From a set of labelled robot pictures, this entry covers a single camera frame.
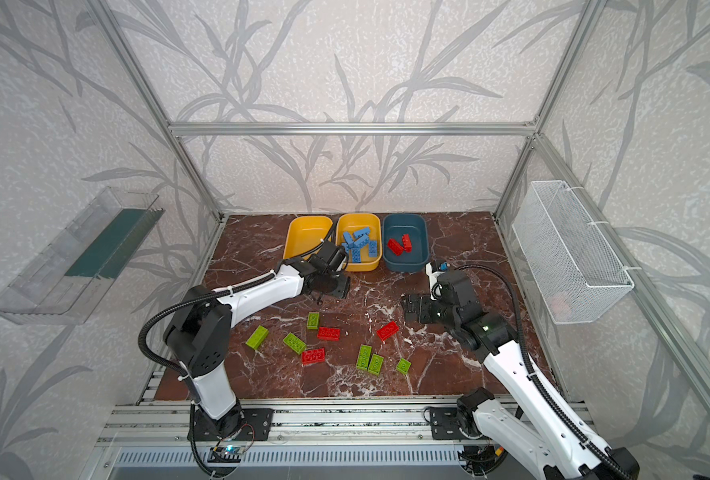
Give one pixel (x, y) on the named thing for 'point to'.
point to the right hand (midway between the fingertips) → (417, 290)
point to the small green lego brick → (403, 366)
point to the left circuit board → (225, 454)
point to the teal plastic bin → (396, 224)
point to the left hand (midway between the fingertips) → (347, 277)
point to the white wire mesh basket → (576, 274)
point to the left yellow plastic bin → (305, 234)
